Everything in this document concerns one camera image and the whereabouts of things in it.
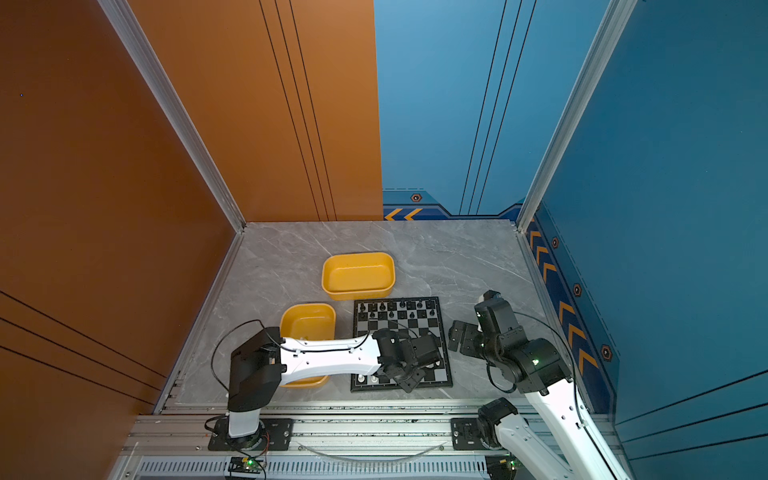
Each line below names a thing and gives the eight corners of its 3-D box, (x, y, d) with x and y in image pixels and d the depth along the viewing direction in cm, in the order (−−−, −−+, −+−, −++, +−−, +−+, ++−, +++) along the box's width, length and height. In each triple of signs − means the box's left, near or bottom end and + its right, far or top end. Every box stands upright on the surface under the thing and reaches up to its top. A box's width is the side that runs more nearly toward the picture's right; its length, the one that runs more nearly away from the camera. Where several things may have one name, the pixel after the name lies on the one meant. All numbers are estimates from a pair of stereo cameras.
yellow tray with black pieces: (320, 302, 100) (317, 293, 95) (328, 262, 111) (325, 252, 106) (395, 302, 100) (395, 292, 95) (395, 262, 111) (395, 252, 106)
